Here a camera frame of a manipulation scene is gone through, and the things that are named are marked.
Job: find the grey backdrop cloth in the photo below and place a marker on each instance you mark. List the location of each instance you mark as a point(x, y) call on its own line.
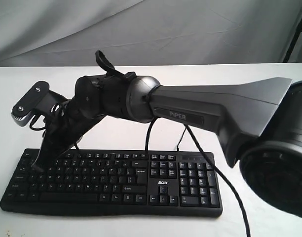
point(145, 32)

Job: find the black tripod stand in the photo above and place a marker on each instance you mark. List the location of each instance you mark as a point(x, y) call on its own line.
point(293, 42)

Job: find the black acer keyboard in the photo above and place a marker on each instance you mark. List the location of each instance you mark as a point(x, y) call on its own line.
point(115, 182)

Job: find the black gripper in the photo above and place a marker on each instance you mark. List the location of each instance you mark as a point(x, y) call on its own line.
point(66, 129)

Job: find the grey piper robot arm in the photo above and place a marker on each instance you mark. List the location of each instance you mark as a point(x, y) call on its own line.
point(258, 124)

